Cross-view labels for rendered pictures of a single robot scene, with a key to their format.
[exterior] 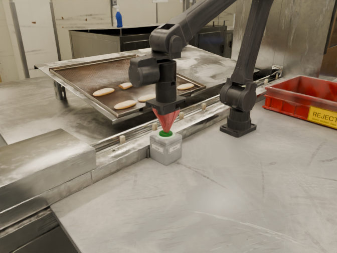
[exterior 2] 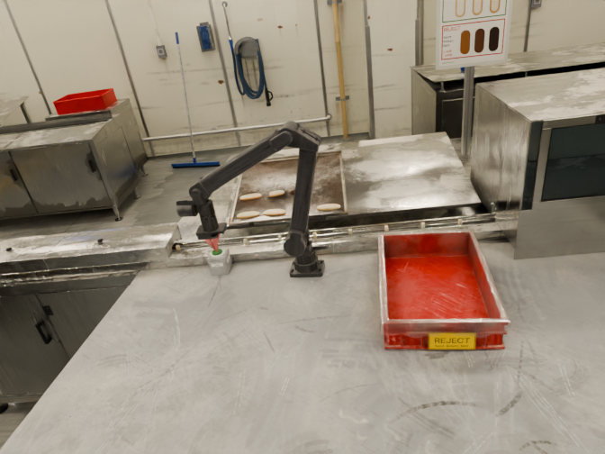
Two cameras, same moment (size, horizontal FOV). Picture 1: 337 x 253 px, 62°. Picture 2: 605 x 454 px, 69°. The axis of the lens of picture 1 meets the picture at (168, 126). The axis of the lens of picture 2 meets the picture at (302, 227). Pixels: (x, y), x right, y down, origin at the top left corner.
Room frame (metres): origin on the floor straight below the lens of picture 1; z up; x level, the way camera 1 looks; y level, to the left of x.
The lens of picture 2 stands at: (0.13, -1.32, 1.74)
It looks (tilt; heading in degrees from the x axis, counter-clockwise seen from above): 29 degrees down; 53
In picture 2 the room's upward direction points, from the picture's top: 8 degrees counter-clockwise
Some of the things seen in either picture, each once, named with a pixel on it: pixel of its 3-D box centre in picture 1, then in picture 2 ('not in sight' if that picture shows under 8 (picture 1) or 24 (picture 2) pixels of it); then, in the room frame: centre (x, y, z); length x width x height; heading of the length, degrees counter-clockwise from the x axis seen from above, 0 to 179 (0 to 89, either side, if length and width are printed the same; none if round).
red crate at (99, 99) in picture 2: not in sight; (85, 101); (1.44, 3.73, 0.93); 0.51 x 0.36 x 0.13; 140
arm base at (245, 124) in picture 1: (238, 119); (306, 260); (0.94, -0.26, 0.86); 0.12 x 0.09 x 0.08; 130
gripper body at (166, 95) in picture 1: (166, 93); (210, 223); (0.73, 0.01, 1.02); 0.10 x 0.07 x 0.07; 136
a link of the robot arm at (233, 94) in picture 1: (238, 101); (297, 243); (0.92, -0.24, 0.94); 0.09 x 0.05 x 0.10; 128
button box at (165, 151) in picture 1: (165, 151); (221, 265); (0.74, 0.01, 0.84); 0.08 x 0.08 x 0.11; 46
